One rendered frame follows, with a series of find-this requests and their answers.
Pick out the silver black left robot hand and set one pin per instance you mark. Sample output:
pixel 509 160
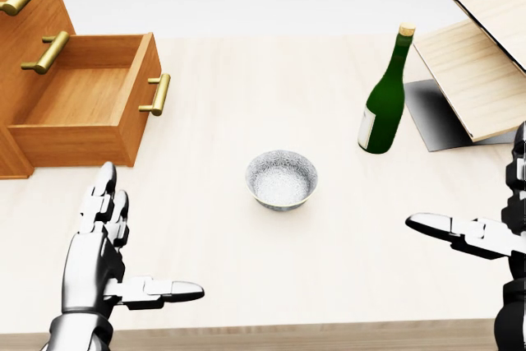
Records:
pixel 88 269

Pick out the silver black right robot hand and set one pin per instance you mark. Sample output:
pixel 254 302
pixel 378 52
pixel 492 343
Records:
pixel 489 240

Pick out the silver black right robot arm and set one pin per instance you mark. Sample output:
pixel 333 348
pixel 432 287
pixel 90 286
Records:
pixel 513 318

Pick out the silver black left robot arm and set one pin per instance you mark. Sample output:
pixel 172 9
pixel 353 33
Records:
pixel 78 332

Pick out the wooden cabinet with drawers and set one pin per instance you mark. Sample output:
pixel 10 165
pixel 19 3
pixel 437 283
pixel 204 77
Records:
pixel 16 158

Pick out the wooden drawer with low sides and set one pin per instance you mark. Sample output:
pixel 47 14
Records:
pixel 78 96

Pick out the green corked glass bottle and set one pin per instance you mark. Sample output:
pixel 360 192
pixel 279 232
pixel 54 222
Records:
pixel 386 108

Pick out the pale wooden slanted rack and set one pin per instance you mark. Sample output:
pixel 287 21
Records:
pixel 472 71

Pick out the patterned white bowl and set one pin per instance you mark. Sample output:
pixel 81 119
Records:
pixel 282 182

